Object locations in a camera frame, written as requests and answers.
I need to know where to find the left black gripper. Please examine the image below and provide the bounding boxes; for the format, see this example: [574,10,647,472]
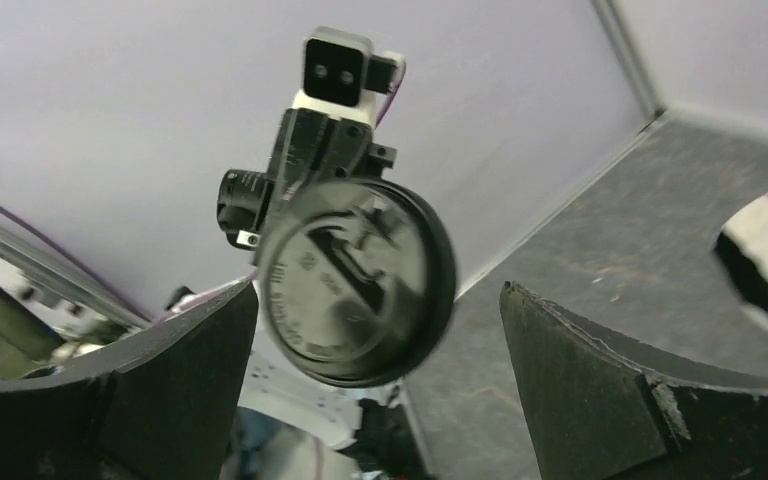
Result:
[267,108,397,206]

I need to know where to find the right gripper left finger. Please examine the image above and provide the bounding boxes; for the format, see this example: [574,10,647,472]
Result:
[0,283,258,479]

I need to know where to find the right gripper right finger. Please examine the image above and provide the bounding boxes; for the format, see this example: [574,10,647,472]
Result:
[499,281,768,479]

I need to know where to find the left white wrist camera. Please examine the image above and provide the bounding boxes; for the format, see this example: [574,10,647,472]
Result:
[291,26,407,128]

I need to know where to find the left aluminium frame post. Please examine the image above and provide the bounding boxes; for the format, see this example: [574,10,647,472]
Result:
[592,0,666,122]

